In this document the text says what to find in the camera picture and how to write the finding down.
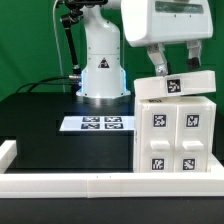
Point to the white cabinet top panel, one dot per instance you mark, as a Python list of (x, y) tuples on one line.
[(192, 135)]

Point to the white U-shaped frame border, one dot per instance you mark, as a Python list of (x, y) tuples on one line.
[(70, 185)]

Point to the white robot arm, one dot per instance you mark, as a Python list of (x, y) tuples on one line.
[(103, 77)]

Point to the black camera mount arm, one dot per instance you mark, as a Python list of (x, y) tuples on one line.
[(74, 16)]

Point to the small white tagged cube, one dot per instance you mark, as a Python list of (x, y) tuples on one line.
[(175, 85)]

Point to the white base tag plate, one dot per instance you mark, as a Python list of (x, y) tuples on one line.
[(97, 123)]

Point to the white cabinet door panel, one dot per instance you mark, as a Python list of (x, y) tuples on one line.
[(157, 137)]

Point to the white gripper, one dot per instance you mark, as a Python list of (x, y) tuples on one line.
[(167, 21)]

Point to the white cabinet box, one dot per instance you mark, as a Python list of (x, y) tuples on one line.
[(139, 104)]

